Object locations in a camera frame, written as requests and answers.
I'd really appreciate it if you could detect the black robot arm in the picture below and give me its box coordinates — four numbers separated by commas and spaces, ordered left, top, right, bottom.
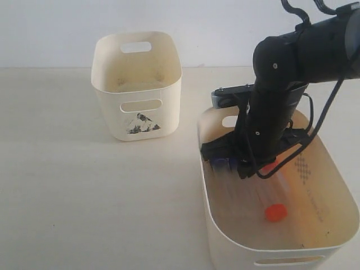
200, 1, 359, 179

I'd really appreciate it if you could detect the small cream plastic bin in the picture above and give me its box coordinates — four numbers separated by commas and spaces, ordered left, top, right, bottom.
91, 31, 182, 141

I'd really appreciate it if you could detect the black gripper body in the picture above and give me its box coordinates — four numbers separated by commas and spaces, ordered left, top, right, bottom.
201, 112, 307, 179

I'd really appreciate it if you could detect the large cream plastic bin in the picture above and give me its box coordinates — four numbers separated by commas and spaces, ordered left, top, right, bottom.
196, 105, 355, 270

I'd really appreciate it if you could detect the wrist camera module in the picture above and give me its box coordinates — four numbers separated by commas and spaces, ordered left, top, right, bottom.
211, 84, 254, 109

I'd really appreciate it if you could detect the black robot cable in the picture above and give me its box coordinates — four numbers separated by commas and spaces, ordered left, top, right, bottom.
254, 75, 344, 179

